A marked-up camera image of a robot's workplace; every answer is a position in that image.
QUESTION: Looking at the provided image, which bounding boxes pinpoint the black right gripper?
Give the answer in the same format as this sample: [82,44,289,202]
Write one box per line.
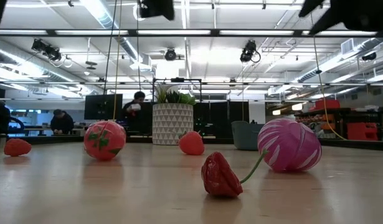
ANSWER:
[298,0,383,35]

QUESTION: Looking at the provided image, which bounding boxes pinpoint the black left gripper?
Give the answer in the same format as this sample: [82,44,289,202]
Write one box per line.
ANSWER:
[138,0,176,22]

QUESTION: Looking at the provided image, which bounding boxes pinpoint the purple white striped toy onion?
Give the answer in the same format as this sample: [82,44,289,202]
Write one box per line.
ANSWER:
[257,118,323,173]

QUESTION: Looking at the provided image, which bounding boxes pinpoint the red toy strawberry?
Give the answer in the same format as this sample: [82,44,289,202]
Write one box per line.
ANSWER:
[3,138,32,157]
[177,130,206,156]

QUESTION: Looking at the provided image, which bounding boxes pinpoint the grey-green plastic tub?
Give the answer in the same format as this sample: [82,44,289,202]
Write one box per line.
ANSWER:
[230,120,265,151]

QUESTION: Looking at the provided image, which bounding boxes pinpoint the pink toy tomato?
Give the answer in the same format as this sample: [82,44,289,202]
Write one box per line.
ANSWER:
[83,120,127,162]

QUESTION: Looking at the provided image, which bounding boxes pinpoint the small black ceiling fixture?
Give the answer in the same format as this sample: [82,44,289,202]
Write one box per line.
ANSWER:
[361,51,377,62]

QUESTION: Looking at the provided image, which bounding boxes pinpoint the red storage bin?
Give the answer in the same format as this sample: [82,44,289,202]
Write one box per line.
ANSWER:
[314,98,341,110]
[346,121,379,141]

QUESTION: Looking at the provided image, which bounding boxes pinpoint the green potted plant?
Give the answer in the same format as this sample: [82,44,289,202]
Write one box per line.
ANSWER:
[154,83,197,106]

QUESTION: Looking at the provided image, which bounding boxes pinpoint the black shelf table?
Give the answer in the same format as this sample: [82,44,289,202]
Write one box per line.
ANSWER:
[295,107,383,139]

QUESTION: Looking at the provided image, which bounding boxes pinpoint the person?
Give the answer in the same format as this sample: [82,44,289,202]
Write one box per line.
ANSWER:
[50,108,75,136]
[0,105,11,135]
[121,90,148,132]

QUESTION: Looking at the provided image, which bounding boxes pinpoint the black computer monitor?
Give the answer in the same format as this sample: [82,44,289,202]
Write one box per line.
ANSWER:
[83,93,124,121]

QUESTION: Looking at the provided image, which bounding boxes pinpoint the white triangle pattern planter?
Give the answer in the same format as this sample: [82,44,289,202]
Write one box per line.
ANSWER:
[151,103,194,146]

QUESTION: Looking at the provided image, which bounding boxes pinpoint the black divider panels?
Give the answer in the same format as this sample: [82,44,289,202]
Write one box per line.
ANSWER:
[132,100,250,139]

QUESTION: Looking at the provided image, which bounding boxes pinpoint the large red pepper green stem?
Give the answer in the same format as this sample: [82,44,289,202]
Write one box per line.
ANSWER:
[201,149,269,198]

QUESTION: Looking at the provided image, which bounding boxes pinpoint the white hanging ring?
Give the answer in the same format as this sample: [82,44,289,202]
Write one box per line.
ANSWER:
[132,3,146,22]

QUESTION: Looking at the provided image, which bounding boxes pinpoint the round black ceiling camera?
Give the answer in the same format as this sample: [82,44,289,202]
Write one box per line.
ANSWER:
[164,47,177,62]

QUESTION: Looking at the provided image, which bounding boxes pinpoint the thin black hanging cable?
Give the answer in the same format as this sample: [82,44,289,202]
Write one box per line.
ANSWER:
[102,0,118,96]

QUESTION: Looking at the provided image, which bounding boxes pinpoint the black overhead frame bar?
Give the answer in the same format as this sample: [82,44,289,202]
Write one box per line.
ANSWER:
[0,28,383,39]

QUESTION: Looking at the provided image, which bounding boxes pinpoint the black metal frame stand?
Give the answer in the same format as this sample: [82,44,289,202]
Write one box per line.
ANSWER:
[152,77,202,103]

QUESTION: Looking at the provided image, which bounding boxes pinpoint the yellow hanging cable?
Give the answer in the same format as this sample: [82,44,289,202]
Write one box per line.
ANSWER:
[311,33,347,141]

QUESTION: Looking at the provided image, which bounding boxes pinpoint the black ceiling camera with cable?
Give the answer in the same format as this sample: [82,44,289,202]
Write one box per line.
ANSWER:
[239,39,262,64]

